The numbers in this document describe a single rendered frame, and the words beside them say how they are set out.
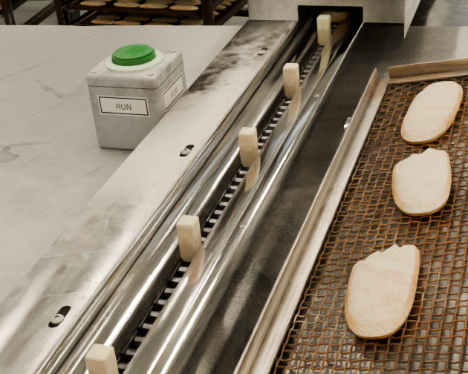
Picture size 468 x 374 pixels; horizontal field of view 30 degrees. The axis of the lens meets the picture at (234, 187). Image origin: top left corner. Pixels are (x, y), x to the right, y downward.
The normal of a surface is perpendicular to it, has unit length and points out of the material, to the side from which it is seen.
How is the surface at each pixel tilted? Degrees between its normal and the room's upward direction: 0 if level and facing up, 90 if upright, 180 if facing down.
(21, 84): 0
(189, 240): 90
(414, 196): 21
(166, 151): 0
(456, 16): 0
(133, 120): 90
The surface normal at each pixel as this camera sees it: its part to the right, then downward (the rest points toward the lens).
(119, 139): -0.31, 0.50
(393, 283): -0.22, -0.78
